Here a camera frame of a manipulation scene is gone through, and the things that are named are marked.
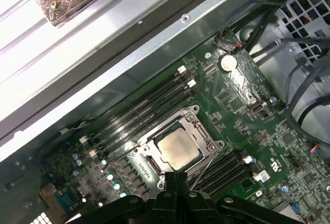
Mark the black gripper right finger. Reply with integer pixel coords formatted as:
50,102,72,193
178,173,302,224

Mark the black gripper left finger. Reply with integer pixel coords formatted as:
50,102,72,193
64,171,183,224

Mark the locking lever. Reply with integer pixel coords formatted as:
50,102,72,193
102,143,142,168
190,141,225,192

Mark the CPU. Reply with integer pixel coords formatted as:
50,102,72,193
156,127,204,171

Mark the metal socket cover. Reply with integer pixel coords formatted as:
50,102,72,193
134,108,220,181

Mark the CPU socket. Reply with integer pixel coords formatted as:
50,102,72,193
131,104,226,186

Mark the green motherboard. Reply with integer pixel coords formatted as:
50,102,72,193
38,38,330,224

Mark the internal USB port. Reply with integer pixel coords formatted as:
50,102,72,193
250,102,266,114

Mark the coin battery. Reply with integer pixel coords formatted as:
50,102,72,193
218,55,237,73

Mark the black PC case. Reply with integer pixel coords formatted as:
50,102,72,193
0,0,330,224

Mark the metal disk bay cage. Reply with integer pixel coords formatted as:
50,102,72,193
239,0,330,137

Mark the black internal cable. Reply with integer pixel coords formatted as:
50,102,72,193
219,0,330,142

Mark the brown square base plate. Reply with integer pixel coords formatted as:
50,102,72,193
22,0,126,28

